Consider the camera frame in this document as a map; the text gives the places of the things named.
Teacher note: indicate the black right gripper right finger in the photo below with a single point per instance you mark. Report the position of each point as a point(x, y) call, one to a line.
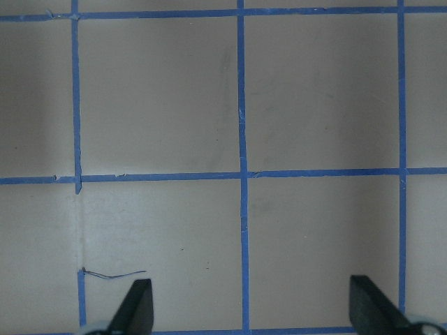
point(371, 312)

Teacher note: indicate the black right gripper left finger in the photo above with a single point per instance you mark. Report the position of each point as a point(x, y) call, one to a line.
point(136, 312)

